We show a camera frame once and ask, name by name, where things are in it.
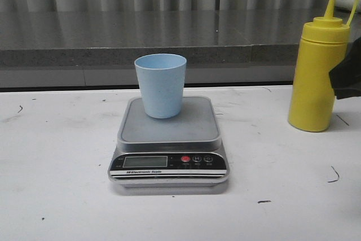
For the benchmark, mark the yellow squeeze bottle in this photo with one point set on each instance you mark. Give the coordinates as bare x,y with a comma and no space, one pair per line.
323,45

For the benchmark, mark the silver electronic kitchen scale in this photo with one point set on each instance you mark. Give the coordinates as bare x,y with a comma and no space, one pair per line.
183,154

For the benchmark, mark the light blue plastic cup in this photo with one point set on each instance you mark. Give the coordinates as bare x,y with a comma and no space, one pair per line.
161,79

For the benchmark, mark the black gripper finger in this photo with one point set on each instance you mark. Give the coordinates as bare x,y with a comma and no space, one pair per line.
345,76

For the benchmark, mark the grey stone counter shelf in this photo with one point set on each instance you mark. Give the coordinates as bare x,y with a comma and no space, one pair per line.
97,50

